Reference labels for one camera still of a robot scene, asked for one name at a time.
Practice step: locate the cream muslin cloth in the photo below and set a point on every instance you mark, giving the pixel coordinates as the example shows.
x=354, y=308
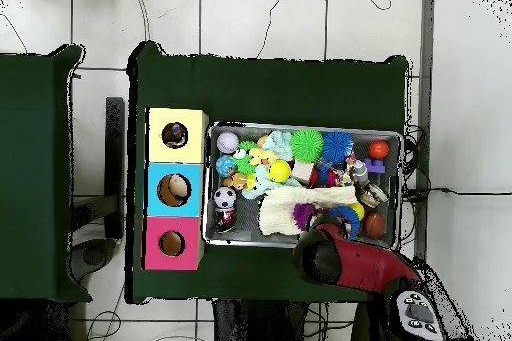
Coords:
x=280, y=213

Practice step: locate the green spiky ball white nub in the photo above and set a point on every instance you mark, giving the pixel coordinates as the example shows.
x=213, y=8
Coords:
x=306, y=146

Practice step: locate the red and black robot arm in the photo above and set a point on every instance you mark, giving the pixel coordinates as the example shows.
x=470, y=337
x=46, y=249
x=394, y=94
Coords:
x=360, y=265

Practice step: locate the shallow mesh bin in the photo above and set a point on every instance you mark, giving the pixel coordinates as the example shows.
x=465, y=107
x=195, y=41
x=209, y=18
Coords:
x=240, y=217

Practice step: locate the wooden box with three holes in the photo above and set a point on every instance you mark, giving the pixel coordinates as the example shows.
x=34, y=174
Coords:
x=188, y=153

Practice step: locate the green spiky ball with eyes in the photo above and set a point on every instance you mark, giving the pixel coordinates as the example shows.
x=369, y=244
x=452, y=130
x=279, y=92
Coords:
x=246, y=165

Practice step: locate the yellow tennis ball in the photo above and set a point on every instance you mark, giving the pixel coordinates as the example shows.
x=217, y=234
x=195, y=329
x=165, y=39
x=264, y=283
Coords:
x=280, y=171

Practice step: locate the blue globe ball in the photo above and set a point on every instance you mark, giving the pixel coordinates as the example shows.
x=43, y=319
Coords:
x=226, y=166

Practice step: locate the mint green cloth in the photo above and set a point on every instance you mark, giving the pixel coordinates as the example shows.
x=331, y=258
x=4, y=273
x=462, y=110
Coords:
x=282, y=145

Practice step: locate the black and white soccer ball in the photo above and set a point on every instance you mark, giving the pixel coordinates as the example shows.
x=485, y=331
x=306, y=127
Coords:
x=225, y=197

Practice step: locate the purple spiky toy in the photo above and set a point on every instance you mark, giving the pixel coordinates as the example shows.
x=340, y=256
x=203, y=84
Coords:
x=302, y=213

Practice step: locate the dark green table cloth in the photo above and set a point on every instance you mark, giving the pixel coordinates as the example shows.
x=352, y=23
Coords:
x=280, y=89

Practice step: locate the blue spiky ball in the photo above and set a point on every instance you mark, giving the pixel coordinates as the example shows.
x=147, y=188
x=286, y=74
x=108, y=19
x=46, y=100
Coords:
x=338, y=147
x=352, y=219

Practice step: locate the black upright panel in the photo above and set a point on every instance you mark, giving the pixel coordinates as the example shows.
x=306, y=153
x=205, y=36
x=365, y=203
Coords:
x=115, y=165

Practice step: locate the dark green side-table cloth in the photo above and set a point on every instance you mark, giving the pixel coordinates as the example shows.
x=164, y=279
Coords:
x=32, y=117

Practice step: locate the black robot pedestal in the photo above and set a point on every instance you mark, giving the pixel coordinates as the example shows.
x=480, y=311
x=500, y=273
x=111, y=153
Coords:
x=256, y=325

